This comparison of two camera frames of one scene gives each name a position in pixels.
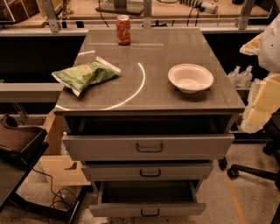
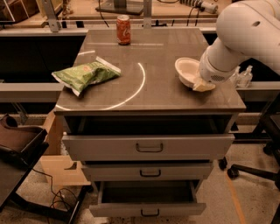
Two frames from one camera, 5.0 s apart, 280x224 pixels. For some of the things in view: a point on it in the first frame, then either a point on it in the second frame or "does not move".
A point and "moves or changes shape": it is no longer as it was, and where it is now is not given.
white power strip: [201, 5] does not move
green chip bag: [78, 77] does not move
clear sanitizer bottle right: [245, 79] does not move
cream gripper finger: [252, 47] → [203, 86]
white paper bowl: [191, 78] moves or changes shape
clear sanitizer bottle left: [234, 78] does not move
